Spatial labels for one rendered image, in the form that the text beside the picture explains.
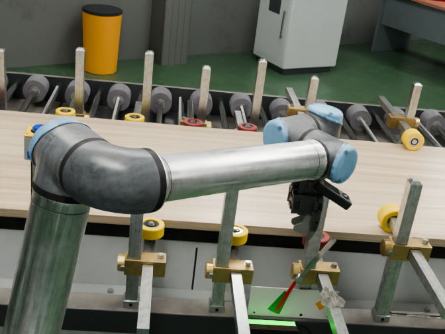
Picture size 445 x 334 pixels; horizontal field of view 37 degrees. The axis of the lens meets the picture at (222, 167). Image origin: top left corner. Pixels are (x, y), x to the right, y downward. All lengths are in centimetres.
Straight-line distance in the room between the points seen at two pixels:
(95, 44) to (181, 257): 419
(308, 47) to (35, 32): 266
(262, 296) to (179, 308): 25
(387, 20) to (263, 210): 633
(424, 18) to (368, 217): 587
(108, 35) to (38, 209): 494
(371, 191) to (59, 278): 139
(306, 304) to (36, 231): 99
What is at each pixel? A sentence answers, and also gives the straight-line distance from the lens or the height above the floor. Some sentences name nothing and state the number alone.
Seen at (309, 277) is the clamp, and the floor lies 84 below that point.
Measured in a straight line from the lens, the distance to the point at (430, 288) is 185.
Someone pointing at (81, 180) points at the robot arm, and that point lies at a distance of 114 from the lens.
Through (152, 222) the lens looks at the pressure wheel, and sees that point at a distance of 198.
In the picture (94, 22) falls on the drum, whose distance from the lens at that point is 611.
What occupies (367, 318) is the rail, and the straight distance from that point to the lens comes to 211.
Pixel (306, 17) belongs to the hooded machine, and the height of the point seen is 59.
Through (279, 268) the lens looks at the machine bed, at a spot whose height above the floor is 72.
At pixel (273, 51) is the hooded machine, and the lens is 691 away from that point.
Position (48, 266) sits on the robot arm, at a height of 119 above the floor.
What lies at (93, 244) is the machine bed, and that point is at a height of 77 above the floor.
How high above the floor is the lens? 190
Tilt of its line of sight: 25 degrees down
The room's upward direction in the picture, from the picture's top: 7 degrees clockwise
